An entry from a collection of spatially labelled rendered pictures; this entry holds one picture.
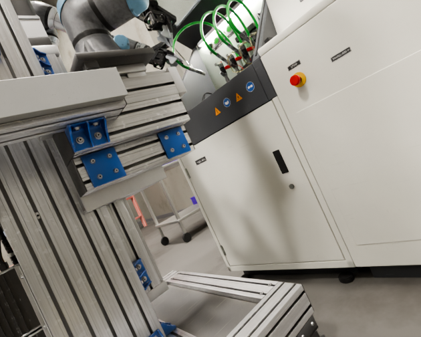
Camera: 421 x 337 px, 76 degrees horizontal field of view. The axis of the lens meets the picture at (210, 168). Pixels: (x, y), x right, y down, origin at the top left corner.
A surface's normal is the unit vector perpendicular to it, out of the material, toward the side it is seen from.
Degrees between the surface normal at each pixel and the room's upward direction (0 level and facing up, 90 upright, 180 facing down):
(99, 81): 90
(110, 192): 90
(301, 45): 90
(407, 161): 90
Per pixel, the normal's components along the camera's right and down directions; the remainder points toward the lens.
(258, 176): -0.64, 0.30
